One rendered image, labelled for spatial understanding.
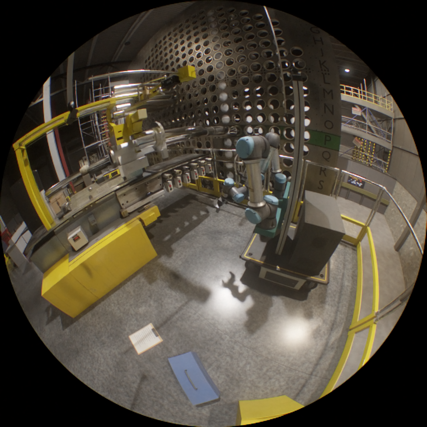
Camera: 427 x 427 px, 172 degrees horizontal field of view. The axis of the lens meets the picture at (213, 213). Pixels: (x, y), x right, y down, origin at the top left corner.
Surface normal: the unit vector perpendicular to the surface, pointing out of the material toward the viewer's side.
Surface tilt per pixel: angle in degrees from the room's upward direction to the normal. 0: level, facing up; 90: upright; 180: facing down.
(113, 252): 90
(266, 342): 0
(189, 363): 0
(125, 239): 90
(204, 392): 0
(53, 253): 90
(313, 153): 90
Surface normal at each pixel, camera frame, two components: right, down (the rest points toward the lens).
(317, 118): -0.65, 0.49
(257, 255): -0.11, -0.82
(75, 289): 0.76, 0.30
